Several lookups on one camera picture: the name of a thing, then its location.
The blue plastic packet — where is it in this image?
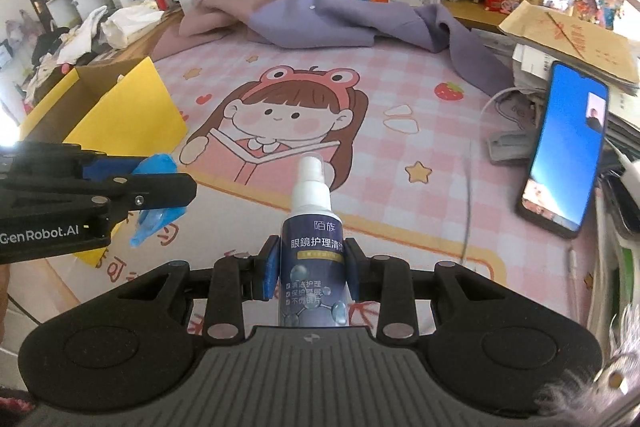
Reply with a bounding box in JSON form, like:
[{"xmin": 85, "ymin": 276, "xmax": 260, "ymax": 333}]
[{"xmin": 130, "ymin": 154, "xmax": 186, "ymax": 248}]

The blue spray bottle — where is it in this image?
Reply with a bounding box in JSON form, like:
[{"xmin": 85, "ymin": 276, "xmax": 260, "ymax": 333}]
[{"xmin": 279, "ymin": 156, "xmax": 348, "ymax": 327}]

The yellow cardboard box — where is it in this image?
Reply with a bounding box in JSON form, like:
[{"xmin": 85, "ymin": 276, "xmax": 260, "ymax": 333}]
[{"xmin": 18, "ymin": 56, "xmax": 190, "ymax": 269}]

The pile of clothes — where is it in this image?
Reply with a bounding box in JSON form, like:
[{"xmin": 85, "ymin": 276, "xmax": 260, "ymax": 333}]
[{"xmin": 12, "ymin": 5, "xmax": 112, "ymax": 112}]

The white tissue pack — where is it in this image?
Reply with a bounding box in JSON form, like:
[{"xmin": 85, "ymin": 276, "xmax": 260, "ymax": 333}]
[{"xmin": 101, "ymin": 0, "xmax": 165, "ymax": 50}]

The pink checkered tablecloth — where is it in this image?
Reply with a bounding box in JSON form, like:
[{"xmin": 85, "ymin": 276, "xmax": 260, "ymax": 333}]
[{"xmin": 52, "ymin": 38, "xmax": 596, "ymax": 322}]

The black smartphone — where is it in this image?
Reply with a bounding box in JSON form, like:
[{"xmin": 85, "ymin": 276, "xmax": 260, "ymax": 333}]
[{"xmin": 516, "ymin": 61, "xmax": 608, "ymax": 239}]

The purple cloth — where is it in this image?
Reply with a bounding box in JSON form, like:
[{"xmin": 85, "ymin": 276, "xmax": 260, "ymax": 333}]
[{"xmin": 151, "ymin": 0, "xmax": 513, "ymax": 95}]

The brown paper envelope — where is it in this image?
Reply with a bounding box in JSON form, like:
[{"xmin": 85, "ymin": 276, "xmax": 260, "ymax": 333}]
[{"xmin": 498, "ymin": 1, "xmax": 639, "ymax": 95}]

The white charging cable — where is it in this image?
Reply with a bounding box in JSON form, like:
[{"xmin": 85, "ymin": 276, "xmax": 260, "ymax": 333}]
[{"xmin": 459, "ymin": 86, "xmax": 542, "ymax": 266}]

